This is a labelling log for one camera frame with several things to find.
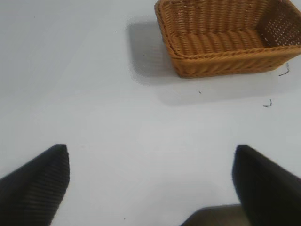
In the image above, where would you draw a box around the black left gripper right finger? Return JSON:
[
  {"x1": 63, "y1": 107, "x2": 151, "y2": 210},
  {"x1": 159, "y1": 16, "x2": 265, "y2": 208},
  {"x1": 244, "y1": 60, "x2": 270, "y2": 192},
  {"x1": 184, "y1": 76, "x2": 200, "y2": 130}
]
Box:
[{"x1": 231, "y1": 144, "x2": 301, "y2": 226}]

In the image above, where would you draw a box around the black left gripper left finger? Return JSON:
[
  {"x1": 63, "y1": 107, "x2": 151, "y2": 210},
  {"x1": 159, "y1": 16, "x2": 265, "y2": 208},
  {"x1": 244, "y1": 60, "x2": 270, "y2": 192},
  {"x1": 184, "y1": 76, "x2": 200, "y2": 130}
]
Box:
[{"x1": 0, "y1": 144, "x2": 71, "y2": 226}]

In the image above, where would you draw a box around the brown woven wicker basket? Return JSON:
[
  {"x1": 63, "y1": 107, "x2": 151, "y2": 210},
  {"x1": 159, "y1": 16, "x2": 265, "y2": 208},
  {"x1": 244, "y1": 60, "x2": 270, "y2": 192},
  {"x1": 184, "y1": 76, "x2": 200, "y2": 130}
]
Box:
[{"x1": 154, "y1": 0, "x2": 301, "y2": 79}]

